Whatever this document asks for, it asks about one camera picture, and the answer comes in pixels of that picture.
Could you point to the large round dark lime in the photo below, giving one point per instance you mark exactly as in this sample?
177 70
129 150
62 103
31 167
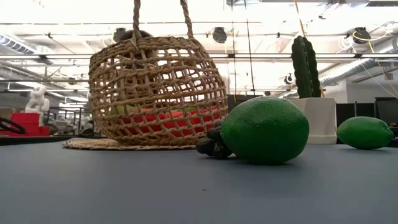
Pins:
265 130

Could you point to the corrugated silver air duct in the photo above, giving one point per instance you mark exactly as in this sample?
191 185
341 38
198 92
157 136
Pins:
357 67

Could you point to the white hexagonal plant pot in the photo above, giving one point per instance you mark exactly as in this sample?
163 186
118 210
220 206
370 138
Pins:
320 121

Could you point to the bright green pointed lime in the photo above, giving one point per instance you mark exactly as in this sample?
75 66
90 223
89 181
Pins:
365 133

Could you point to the red bell pepper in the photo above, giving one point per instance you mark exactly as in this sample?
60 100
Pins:
202 119

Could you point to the red yellow-speckled apple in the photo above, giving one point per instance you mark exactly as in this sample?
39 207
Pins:
169 123

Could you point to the black office monitor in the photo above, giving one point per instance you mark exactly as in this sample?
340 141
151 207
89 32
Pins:
387 107

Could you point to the red plastic crate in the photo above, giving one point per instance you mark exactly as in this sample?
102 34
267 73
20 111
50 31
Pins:
29 123

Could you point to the dark red apple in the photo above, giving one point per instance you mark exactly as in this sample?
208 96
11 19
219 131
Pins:
136 119

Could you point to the person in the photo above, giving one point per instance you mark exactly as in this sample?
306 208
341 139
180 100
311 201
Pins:
146 34

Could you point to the ceiling vent grille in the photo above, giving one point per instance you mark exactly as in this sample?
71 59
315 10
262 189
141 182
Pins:
15 45

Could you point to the dark purple grape bunch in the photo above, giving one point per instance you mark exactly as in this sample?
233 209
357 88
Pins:
214 144

